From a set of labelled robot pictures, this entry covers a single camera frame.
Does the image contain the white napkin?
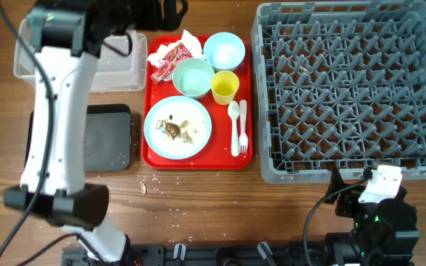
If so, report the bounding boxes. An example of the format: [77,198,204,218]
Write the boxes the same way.
[147,30,205,67]

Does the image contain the red snack wrapper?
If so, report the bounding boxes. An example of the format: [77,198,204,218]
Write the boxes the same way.
[149,42,192,83]

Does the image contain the mint green bowl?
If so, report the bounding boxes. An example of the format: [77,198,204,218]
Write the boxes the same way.
[172,58,215,99]

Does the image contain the light blue bowl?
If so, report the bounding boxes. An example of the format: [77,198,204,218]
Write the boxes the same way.
[203,32,246,71]

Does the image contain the yellow plastic cup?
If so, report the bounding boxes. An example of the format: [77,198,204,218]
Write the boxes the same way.
[211,71,240,106]

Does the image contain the white plastic spoon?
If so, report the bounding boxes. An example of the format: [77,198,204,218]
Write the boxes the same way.
[228,100,240,157]

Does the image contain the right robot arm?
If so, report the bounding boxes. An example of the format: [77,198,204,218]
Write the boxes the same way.
[320,164,419,265]

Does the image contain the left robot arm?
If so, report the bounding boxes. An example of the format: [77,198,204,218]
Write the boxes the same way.
[3,0,188,265]

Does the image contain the clear plastic waste bin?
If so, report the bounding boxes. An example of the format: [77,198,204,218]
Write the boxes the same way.
[13,30,147,93]

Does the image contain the grey dishwasher rack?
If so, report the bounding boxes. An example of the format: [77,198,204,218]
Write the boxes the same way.
[251,1,426,184]

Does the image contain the white plastic fork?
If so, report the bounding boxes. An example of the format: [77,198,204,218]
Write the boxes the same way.
[239,100,249,154]

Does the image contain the red serving tray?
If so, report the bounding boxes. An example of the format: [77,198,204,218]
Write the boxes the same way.
[141,45,254,171]

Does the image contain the light blue plate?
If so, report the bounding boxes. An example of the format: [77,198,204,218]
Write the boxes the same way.
[143,96,212,160]

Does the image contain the food scraps on plate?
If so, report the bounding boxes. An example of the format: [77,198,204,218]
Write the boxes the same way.
[155,115,192,143]

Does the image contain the black plastic tray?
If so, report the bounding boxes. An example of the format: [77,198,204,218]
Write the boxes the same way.
[24,103,132,173]

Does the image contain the food crumb on table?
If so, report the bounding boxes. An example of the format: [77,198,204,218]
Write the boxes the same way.
[140,183,147,194]

